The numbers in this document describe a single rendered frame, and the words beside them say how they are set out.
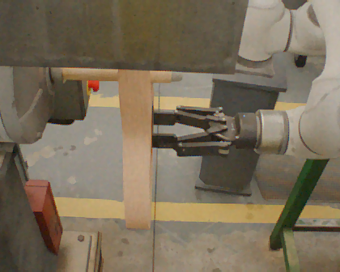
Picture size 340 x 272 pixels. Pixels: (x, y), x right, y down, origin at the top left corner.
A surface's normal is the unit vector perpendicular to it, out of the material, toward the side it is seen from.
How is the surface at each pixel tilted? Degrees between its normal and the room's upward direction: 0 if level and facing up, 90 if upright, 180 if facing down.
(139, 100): 86
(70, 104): 90
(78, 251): 8
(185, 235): 0
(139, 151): 64
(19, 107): 86
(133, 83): 72
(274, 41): 89
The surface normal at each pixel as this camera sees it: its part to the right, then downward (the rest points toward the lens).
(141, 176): 0.01, 0.17
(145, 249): 0.05, -0.67
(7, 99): 0.00, 0.47
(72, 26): -0.01, 0.74
